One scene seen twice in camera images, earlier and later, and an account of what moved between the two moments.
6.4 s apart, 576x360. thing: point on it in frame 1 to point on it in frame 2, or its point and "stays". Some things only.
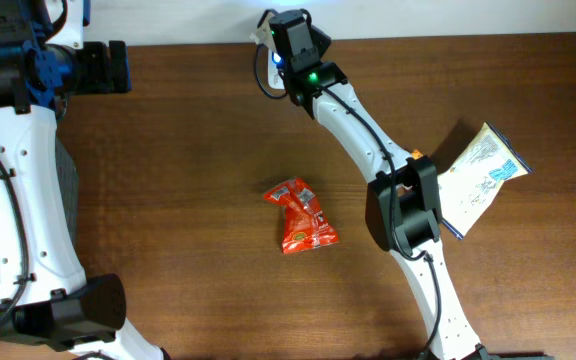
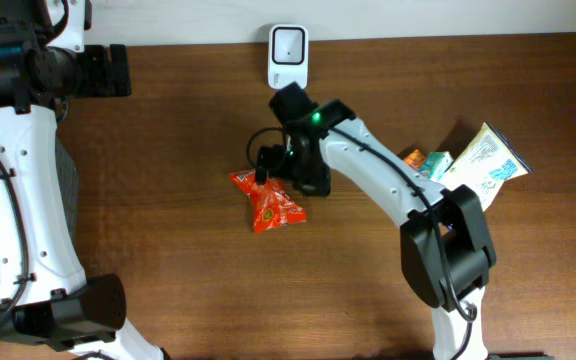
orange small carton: [416, 154] stays
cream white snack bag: [470, 184] stays
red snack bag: [305, 223] to [270, 205]
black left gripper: [101, 80] stays
